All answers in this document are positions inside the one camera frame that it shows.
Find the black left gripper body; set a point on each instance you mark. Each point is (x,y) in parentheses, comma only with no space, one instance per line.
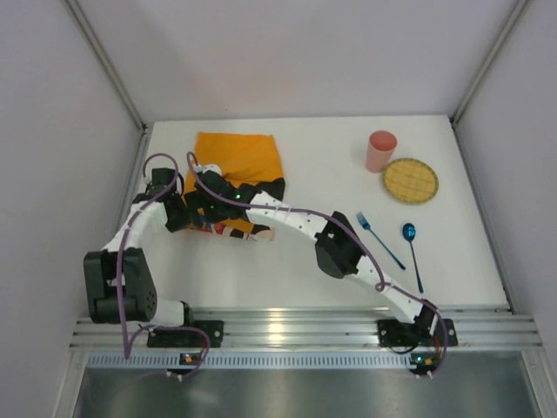
(173,200)

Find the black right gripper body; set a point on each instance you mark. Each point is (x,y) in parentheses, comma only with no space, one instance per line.
(205,179)

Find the orange cartoon print cloth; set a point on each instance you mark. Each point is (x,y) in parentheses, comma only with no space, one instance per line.
(242,158)

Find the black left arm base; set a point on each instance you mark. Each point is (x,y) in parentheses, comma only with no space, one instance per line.
(209,333)

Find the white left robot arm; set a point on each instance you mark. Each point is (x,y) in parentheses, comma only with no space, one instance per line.
(118,278)

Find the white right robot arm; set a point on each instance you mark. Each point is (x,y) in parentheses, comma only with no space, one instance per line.
(339,251)

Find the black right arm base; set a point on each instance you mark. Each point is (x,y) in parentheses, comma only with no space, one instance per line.
(402,337)

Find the blue metal fork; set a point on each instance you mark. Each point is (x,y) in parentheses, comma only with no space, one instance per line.
(364,223)

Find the pink plastic cup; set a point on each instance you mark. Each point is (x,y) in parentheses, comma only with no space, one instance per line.
(381,146)

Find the yellow woven round plate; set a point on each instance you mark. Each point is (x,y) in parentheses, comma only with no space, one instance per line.
(410,181)

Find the blue metal spoon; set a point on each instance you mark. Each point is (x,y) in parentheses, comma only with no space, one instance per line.
(409,234)

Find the aluminium mounting rail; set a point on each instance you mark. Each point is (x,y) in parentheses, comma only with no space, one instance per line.
(308,339)

